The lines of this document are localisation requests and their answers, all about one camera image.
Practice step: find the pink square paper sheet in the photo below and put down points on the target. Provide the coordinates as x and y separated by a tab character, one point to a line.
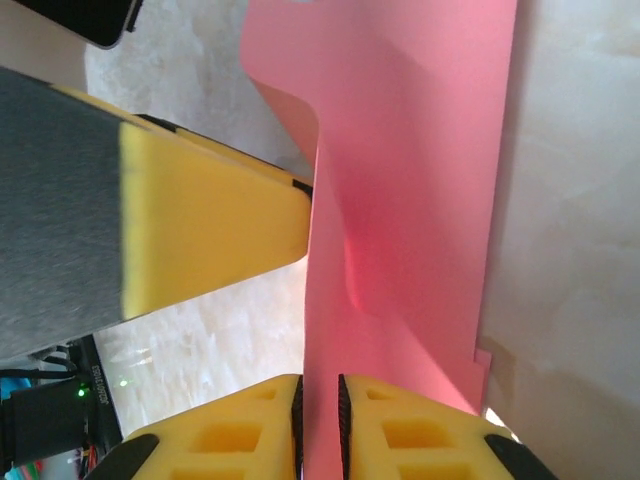
400	150

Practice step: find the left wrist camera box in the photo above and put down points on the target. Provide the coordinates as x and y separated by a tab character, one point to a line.
75	20

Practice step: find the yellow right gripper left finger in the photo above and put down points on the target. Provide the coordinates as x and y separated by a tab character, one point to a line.
272	440

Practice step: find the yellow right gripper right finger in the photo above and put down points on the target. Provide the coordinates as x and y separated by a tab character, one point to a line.
370	450

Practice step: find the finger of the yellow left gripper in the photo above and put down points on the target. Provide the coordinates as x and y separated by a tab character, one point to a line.
210	225
225	152

